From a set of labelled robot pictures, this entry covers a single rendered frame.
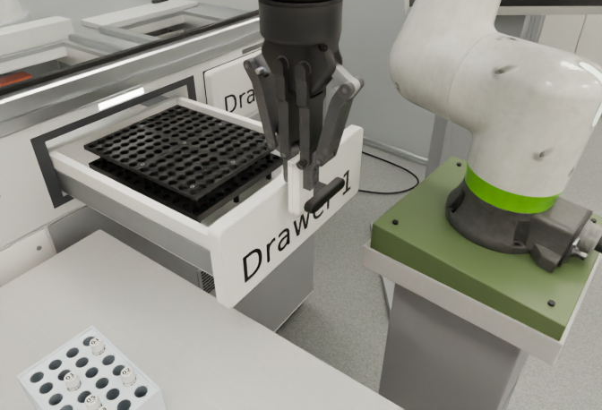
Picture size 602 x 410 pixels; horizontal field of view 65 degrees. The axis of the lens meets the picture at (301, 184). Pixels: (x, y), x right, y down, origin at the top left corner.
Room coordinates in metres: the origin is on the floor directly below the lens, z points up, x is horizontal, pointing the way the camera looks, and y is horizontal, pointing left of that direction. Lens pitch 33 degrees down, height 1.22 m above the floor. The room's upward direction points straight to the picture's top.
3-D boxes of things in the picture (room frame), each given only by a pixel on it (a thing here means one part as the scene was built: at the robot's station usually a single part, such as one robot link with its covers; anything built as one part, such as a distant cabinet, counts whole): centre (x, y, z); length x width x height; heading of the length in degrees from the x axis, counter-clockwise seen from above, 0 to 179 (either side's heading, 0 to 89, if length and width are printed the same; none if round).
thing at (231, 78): (0.92, 0.08, 0.87); 0.29 x 0.02 x 0.11; 145
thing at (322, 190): (0.46, -0.02, 0.91); 0.07 x 0.04 x 0.01; 145
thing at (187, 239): (0.60, 0.17, 0.86); 0.40 x 0.26 x 0.06; 55
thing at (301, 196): (0.44, 0.00, 0.93); 0.03 x 0.01 x 0.07; 145
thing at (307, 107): (0.43, -0.01, 1.02); 0.04 x 0.01 x 0.11; 145
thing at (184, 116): (0.60, 0.17, 0.87); 0.22 x 0.18 x 0.06; 55
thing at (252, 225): (0.48, 0.00, 0.87); 0.29 x 0.02 x 0.11; 145
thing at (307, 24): (0.44, 0.00, 1.09); 0.08 x 0.07 x 0.09; 55
